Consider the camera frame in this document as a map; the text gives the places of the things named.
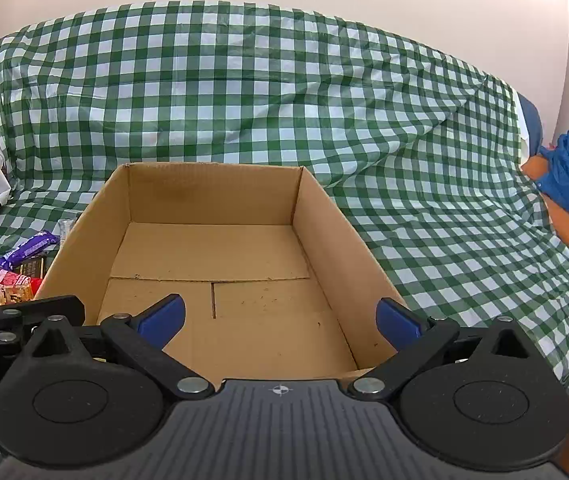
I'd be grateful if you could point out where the red snack packet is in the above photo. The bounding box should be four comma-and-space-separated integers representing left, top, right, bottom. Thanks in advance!
0, 269, 42, 296

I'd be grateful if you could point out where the dark brown cracker packet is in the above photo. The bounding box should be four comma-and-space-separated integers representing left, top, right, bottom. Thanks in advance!
14, 255, 47, 280

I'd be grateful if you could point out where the clear bag of nut snacks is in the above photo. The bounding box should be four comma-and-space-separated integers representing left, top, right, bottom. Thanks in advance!
0, 284, 34, 307

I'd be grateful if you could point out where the green white checkered cloth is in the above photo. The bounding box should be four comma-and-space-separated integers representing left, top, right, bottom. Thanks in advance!
0, 0, 569, 476

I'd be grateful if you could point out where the brown cardboard box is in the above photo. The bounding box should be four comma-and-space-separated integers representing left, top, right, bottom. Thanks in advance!
38, 162, 397, 384

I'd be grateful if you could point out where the purple Alpenliebe candy bar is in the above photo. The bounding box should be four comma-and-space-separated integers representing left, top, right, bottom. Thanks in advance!
0, 231, 60, 271

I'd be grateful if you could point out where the silver snack bar wrapper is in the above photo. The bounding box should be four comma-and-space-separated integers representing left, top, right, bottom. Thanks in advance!
58, 219, 75, 245

